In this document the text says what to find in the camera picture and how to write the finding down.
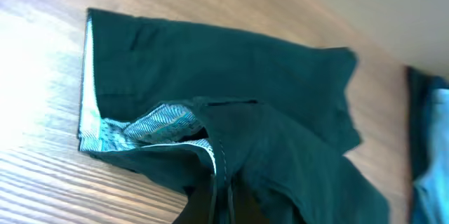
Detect light blue denim shorts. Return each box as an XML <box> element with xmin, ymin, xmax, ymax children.
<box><xmin>412</xmin><ymin>88</ymin><xmax>449</xmax><ymax>224</ymax></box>

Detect black shorts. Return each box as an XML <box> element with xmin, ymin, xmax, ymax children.
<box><xmin>79</xmin><ymin>8</ymin><xmax>389</xmax><ymax>223</ymax></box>

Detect blue garment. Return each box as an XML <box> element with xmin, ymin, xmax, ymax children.
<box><xmin>406</xmin><ymin>67</ymin><xmax>448</xmax><ymax>223</ymax></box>

